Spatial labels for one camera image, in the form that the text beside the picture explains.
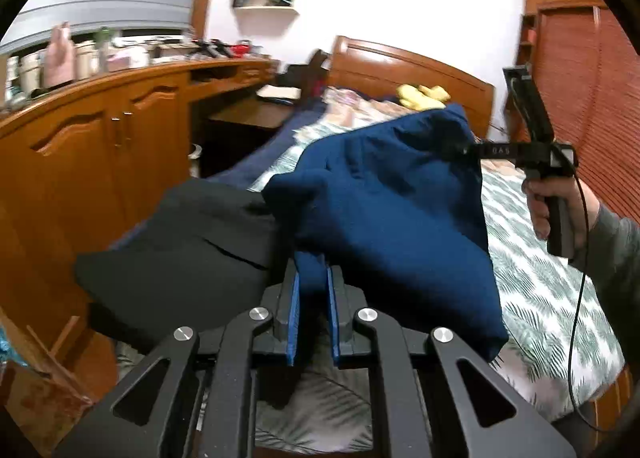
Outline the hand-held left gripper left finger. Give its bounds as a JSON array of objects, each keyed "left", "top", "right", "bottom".
[{"left": 52, "top": 258, "right": 301, "bottom": 458}]

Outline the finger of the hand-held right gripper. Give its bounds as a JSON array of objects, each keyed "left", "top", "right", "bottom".
[{"left": 440, "top": 135, "right": 482, "bottom": 163}]

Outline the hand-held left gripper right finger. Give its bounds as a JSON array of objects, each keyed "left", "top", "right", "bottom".
[{"left": 325, "top": 264, "right": 578, "bottom": 458}]

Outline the navy blue blazer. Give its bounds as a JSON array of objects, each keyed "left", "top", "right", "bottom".
[{"left": 261, "top": 102, "right": 510, "bottom": 364}]

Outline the person's right forearm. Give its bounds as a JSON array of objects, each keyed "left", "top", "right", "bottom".
[{"left": 570, "top": 203, "right": 640, "bottom": 374}]

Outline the person's right hand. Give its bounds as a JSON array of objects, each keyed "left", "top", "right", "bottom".
[{"left": 520, "top": 177, "right": 601, "bottom": 265}]

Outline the yellow plush toy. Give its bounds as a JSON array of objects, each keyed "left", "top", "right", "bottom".
[{"left": 396, "top": 84, "right": 451, "bottom": 111}]

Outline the wooden louvered wardrobe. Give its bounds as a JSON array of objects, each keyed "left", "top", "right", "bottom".
[{"left": 517, "top": 0, "right": 640, "bottom": 229}]

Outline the wooden bed headboard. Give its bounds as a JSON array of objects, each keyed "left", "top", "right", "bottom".
[{"left": 327, "top": 35, "right": 496, "bottom": 139}]

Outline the black jacket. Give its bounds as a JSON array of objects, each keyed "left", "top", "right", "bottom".
[{"left": 74, "top": 179, "right": 296, "bottom": 354}]

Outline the bed with leaf-print cover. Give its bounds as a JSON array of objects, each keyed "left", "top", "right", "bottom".
[{"left": 247, "top": 120, "right": 626, "bottom": 445}]

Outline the dark chair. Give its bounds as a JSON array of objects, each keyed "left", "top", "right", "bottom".
[{"left": 282, "top": 50, "right": 333, "bottom": 101}]

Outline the wooden desk cabinet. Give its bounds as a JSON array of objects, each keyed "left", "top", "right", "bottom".
[{"left": 0, "top": 56, "right": 301, "bottom": 339}]

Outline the black tool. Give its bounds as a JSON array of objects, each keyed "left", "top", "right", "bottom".
[{"left": 192, "top": 38, "right": 233, "bottom": 59}]

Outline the pink box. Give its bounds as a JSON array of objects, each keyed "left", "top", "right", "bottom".
[{"left": 107, "top": 48, "right": 151, "bottom": 71}]

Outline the green capped bottle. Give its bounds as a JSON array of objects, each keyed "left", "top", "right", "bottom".
[{"left": 97, "top": 26, "right": 114, "bottom": 72}]

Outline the pink bottle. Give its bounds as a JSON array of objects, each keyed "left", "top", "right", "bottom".
[{"left": 42, "top": 22, "right": 76, "bottom": 87}]

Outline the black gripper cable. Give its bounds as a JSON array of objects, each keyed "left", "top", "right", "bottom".
[{"left": 552, "top": 145, "right": 621, "bottom": 434}]

